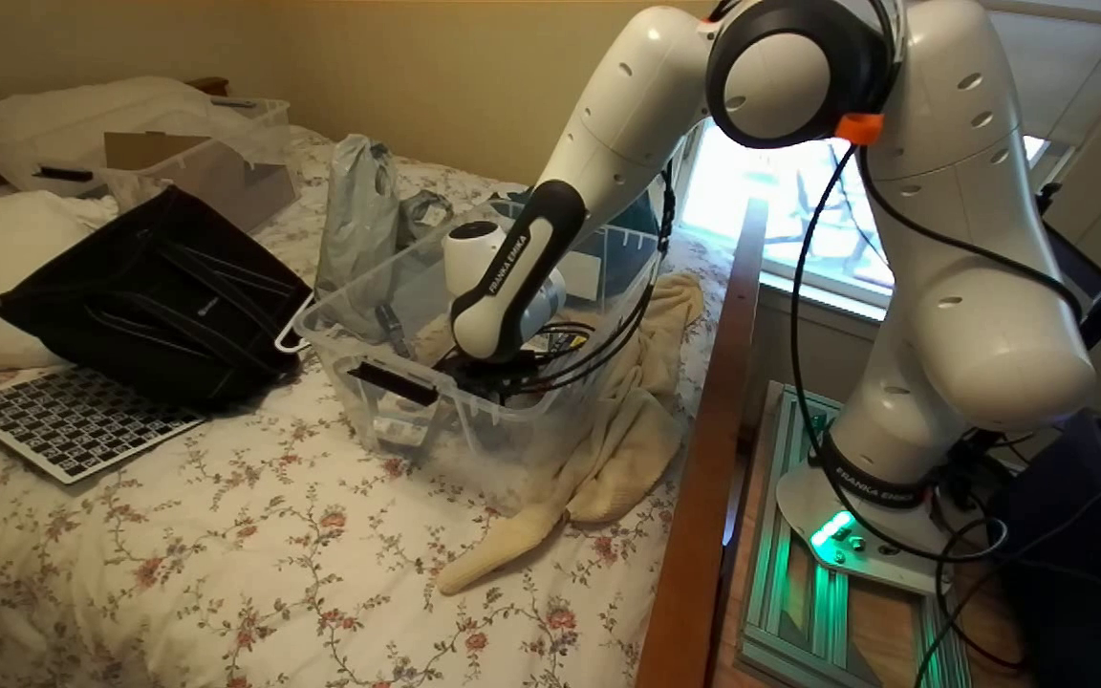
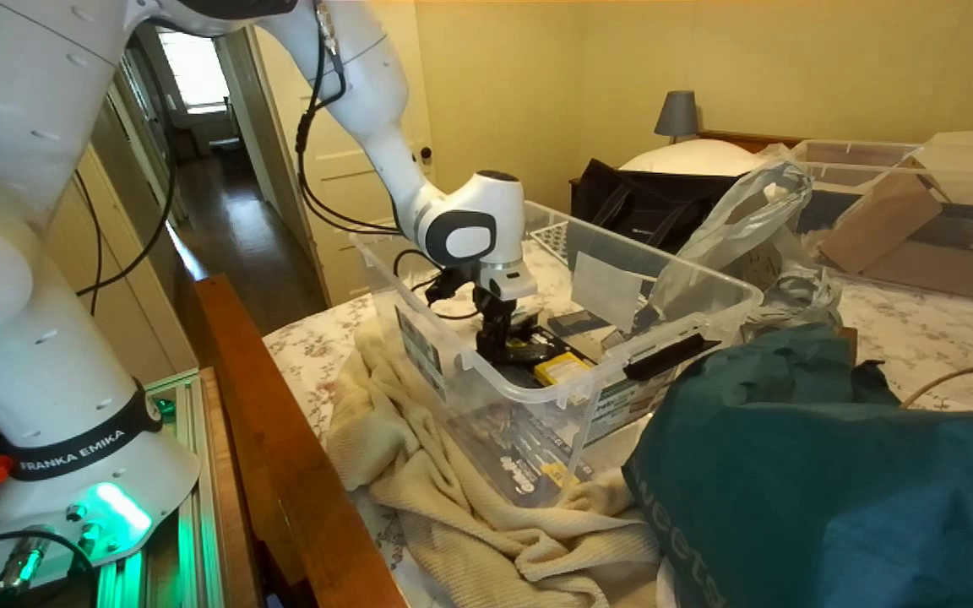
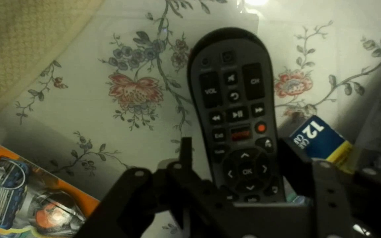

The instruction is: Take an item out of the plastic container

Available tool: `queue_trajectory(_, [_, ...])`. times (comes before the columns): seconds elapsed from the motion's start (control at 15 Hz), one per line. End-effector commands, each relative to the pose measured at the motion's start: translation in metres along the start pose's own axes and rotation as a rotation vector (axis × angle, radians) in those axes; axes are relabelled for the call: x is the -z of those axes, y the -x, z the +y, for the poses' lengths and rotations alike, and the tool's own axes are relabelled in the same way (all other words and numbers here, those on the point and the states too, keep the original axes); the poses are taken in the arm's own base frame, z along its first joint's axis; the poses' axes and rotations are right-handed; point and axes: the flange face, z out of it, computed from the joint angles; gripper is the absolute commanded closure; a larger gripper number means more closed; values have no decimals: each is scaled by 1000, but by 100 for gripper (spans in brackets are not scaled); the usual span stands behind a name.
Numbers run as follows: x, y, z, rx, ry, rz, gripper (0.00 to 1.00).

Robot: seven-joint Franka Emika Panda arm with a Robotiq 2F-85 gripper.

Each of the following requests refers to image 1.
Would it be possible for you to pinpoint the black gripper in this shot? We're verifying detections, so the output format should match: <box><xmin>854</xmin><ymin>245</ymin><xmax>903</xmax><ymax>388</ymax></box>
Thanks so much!
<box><xmin>451</xmin><ymin>344</ymin><xmax>549</xmax><ymax>414</ymax></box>

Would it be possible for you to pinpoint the black container latch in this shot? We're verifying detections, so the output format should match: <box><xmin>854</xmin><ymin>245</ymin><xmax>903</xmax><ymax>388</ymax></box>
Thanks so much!
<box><xmin>348</xmin><ymin>361</ymin><xmax>445</xmax><ymax>414</ymax></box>

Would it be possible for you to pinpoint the clear plastic storage container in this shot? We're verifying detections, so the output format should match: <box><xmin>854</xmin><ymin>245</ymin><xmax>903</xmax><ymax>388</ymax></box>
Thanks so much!
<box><xmin>290</xmin><ymin>175</ymin><xmax>685</xmax><ymax>511</ymax></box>

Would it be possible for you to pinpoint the beige towel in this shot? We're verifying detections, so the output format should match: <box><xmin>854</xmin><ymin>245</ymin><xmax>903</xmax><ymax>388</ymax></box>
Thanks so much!
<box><xmin>433</xmin><ymin>266</ymin><xmax>712</xmax><ymax>599</ymax></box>

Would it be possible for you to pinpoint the grey crumpled plastic bag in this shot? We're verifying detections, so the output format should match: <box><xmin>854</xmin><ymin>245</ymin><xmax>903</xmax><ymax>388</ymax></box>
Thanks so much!
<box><xmin>395</xmin><ymin>186</ymin><xmax>457</xmax><ymax>260</ymax></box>

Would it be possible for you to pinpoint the white hanger hook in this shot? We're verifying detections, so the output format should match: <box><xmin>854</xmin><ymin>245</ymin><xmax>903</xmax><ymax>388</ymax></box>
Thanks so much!
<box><xmin>273</xmin><ymin>289</ymin><xmax>322</xmax><ymax>361</ymax></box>

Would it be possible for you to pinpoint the clear plastic bag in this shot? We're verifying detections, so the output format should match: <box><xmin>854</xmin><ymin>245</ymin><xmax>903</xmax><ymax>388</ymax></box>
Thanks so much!
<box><xmin>312</xmin><ymin>131</ymin><xmax>405</xmax><ymax>298</ymax></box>

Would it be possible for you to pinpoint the brown wooden footboard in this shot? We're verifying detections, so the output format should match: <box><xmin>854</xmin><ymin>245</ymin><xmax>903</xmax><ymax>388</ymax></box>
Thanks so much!
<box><xmin>629</xmin><ymin>195</ymin><xmax>771</xmax><ymax>688</ymax></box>

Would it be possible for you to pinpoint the floral bedsheet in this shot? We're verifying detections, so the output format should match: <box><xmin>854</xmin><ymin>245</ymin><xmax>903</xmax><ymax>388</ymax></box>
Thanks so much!
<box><xmin>0</xmin><ymin>119</ymin><xmax>738</xmax><ymax>688</ymax></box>

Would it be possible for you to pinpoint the bright window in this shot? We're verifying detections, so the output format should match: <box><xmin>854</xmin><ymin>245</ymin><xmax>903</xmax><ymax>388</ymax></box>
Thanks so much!
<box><xmin>682</xmin><ymin>73</ymin><xmax>1059</xmax><ymax>320</ymax></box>

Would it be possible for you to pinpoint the brown cardboard box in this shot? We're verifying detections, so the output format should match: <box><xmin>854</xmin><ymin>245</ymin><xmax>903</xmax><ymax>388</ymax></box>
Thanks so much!
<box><xmin>94</xmin><ymin>128</ymin><xmax>302</xmax><ymax>238</ymax></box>

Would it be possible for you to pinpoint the dark fabric bag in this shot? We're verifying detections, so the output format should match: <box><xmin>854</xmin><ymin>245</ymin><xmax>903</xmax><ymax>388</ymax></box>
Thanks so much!
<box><xmin>0</xmin><ymin>185</ymin><xmax>316</xmax><ymax>418</ymax></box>

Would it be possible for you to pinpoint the green lit robot platform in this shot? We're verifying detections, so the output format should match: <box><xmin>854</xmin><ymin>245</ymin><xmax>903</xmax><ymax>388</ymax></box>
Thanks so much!
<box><xmin>738</xmin><ymin>377</ymin><xmax>977</xmax><ymax>688</ymax></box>

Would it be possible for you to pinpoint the dark blue chair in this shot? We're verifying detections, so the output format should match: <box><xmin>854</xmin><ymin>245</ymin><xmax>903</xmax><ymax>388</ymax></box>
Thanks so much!
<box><xmin>989</xmin><ymin>408</ymin><xmax>1101</xmax><ymax>688</ymax></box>

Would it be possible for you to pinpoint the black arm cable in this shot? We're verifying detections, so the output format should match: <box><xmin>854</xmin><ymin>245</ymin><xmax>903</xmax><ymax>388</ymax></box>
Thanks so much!
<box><xmin>510</xmin><ymin>128</ymin><xmax>1088</xmax><ymax>571</ymax></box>

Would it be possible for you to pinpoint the orange cable clip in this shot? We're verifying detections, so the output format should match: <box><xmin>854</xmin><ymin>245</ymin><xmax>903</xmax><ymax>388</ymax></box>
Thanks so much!
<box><xmin>833</xmin><ymin>112</ymin><xmax>891</xmax><ymax>151</ymax></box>

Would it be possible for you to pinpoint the black floor cable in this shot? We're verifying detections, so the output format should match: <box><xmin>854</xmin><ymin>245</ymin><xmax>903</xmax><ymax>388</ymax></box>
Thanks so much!
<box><xmin>908</xmin><ymin>501</ymin><xmax>1051</xmax><ymax>679</ymax></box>

